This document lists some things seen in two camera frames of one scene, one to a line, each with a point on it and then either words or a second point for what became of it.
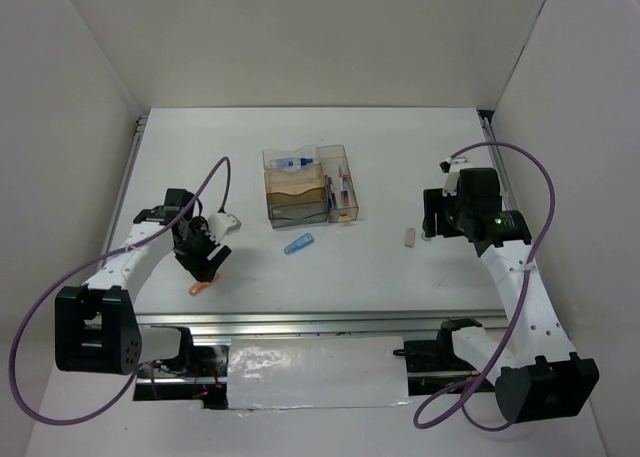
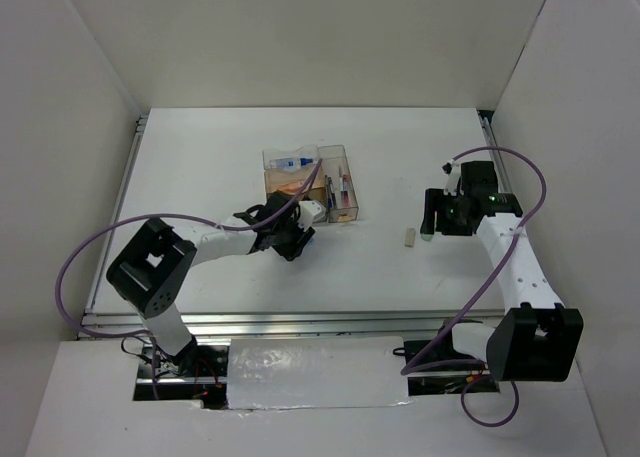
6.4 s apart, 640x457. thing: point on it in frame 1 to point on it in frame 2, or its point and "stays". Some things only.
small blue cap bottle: [289, 163] stays
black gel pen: [334, 197] stays
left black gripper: [201, 267] to [301, 238]
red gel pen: [345, 190] stays
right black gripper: [435, 202] stays
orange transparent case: [197, 286] to [291, 187]
